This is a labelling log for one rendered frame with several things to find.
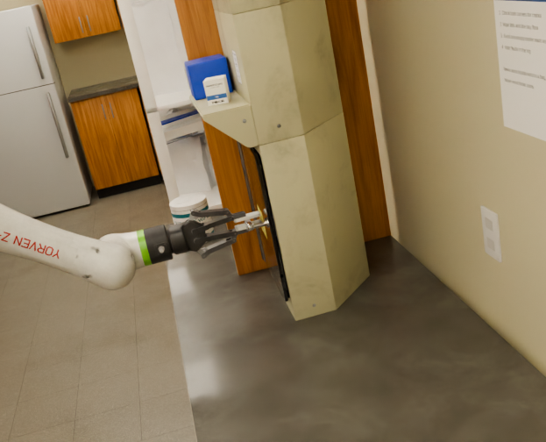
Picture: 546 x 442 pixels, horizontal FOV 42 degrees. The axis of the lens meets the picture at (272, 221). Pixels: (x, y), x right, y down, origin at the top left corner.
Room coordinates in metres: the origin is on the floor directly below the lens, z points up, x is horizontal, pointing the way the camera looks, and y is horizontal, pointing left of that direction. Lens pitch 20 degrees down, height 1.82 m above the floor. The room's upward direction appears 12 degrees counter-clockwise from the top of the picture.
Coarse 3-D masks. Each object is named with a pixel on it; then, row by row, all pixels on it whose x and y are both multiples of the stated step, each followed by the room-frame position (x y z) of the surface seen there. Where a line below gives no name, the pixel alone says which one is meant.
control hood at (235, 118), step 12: (192, 96) 1.90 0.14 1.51; (240, 96) 1.75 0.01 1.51; (204, 108) 1.70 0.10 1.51; (216, 108) 1.67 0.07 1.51; (228, 108) 1.64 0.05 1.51; (240, 108) 1.63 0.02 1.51; (204, 120) 1.62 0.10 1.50; (216, 120) 1.62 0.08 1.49; (228, 120) 1.63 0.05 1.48; (240, 120) 1.63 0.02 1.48; (252, 120) 1.64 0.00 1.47; (228, 132) 1.63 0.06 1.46; (240, 132) 1.63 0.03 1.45; (252, 132) 1.63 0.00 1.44; (252, 144) 1.63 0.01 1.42
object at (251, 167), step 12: (240, 144) 1.90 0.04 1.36; (252, 156) 1.68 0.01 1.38; (252, 168) 1.74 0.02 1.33; (252, 180) 1.79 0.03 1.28; (252, 192) 1.86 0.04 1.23; (264, 192) 1.64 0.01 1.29; (264, 204) 1.66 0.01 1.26; (264, 216) 1.71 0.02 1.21; (264, 240) 1.83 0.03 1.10; (264, 252) 1.90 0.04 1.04; (276, 252) 1.64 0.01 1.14; (276, 264) 1.66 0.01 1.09; (276, 276) 1.72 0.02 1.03
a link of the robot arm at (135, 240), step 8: (128, 232) 1.70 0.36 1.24; (136, 232) 1.69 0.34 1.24; (104, 240) 1.65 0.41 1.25; (112, 240) 1.63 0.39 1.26; (120, 240) 1.65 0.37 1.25; (128, 240) 1.67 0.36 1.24; (136, 240) 1.67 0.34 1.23; (144, 240) 1.67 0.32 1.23; (136, 248) 1.65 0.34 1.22; (144, 248) 1.66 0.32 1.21; (136, 256) 1.65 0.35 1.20; (144, 256) 1.65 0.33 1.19; (136, 264) 1.65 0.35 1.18; (144, 264) 1.66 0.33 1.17
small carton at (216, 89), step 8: (208, 80) 1.72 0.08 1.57; (216, 80) 1.71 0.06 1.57; (224, 80) 1.72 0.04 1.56; (208, 88) 1.71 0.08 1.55; (216, 88) 1.71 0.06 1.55; (224, 88) 1.71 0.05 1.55; (208, 96) 1.71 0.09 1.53; (216, 96) 1.71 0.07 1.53; (224, 96) 1.71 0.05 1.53; (208, 104) 1.72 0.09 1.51; (216, 104) 1.71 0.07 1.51
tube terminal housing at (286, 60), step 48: (240, 48) 1.64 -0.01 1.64; (288, 48) 1.65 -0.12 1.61; (288, 96) 1.65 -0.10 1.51; (336, 96) 1.79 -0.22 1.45; (288, 144) 1.64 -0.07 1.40; (336, 144) 1.76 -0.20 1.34; (288, 192) 1.64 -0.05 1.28; (336, 192) 1.73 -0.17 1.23; (288, 240) 1.64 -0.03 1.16; (336, 240) 1.69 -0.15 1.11; (288, 288) 1.64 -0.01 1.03; (336, 288) 1.66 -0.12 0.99
